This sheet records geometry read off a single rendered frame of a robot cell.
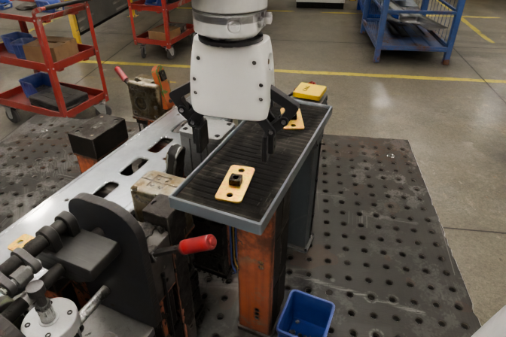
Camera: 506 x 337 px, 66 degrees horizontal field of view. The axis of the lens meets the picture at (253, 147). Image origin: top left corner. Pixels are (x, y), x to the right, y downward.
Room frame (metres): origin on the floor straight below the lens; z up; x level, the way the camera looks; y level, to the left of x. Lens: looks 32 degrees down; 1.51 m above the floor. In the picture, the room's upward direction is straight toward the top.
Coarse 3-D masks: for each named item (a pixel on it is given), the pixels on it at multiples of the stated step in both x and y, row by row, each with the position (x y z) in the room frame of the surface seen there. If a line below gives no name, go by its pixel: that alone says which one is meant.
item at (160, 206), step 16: (144, 208) 0.47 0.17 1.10; (160, 208) 0.47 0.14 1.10; (160, 224) 0.46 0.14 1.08; (176, 224) 0.47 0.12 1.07; (176, 240) 0.47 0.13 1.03; (176, 256) 0.46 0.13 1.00; (176, 272) 0.46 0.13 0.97; (176, 288) 0.46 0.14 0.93; (176, 304) 0.46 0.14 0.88; (192, 304) 0.49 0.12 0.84; (192, 320) 0.48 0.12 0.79; (192, 336) 0.48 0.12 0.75
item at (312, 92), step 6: (300, 84) 0.82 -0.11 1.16; (306, 84) 0.82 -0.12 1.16; (312, 84) 0.82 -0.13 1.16; (294, 90) 0.79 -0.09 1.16; (300, 90) 0.79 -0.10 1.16; (306, 90) 0.79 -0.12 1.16; (312, 90) 0.79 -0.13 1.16; (318, 90) 0.79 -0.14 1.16; (324, 90) 0.79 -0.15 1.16; (294, 96) 0.78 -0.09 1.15; (300, 96) 0.77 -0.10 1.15; (306, 96) 0.77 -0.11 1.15; (312, 96) 0.76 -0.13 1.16; (318, 96) 0.76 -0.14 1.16
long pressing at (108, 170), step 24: (168, 120) 0.95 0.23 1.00; (144, 144) 0.82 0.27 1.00; (168, 144) 0.82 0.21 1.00; (96, 168) 0.72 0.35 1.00; (120, 168) 0.72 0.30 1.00; (144, 168) 0.72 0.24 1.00; (72, 192) 0.64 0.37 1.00; (120, 192) 0.64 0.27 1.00; (24, 216) 0.57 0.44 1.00; (48, 216) 0.56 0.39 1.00; (0, 240) 0.50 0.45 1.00; (0, 264) 0.45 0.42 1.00; (24, 288) 0.40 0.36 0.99
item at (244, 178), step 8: (232, 168) 0.49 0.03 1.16; (240, 168) 0.49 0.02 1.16; (248, 168) 0.49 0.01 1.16; (232, 176) 0.46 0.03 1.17; (240, 176) 0.46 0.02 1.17; (248, 176) 0.47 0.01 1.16; (224, 184) 0.45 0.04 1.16; (232, 184) 0.45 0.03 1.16; (240, 184) 0.45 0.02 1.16; (248, 184) 0.45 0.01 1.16; (224, 192) 0.43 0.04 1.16; (232, 192) 0.43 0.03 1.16; (240, 192) 0.43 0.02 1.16; (224, 200) 0.41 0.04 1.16; (232, 200) 0.41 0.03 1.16; (240, 200) 0.41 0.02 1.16
